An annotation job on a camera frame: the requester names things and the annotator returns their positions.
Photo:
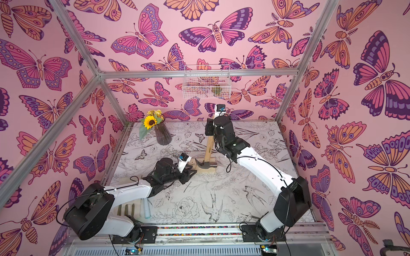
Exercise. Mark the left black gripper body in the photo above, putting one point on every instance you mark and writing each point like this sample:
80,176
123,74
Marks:
175,175

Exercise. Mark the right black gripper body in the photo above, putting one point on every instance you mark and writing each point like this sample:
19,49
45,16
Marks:
211,126

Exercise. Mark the wooden block with nails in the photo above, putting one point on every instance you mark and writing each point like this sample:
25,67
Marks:
203,167

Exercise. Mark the wooden handle claw hammer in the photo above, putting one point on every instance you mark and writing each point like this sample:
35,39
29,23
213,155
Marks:
208,153

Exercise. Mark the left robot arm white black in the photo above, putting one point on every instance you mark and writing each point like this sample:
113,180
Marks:
90,210

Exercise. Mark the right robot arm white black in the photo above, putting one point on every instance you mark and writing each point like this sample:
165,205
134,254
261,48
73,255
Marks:
293,199

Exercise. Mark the dark glass vase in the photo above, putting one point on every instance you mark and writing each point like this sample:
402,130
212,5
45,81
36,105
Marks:
162,134

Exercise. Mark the light blue garden trowel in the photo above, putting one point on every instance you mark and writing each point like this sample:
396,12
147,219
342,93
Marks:
147,212

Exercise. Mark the artificial sunflower bouquet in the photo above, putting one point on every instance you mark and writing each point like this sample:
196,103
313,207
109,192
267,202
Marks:
153,119

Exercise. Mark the green garden hand fork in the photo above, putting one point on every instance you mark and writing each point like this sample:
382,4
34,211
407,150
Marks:
126,209

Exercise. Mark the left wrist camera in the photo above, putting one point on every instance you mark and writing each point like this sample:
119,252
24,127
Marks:
183,160

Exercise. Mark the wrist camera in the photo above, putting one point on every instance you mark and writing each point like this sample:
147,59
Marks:
183,160
220,110

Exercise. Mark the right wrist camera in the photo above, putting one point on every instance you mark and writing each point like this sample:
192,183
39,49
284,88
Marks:
220,110

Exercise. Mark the white wire basket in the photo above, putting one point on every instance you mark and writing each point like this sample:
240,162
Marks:
206,82

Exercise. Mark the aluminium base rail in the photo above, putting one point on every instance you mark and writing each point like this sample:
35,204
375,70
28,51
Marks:
305,239

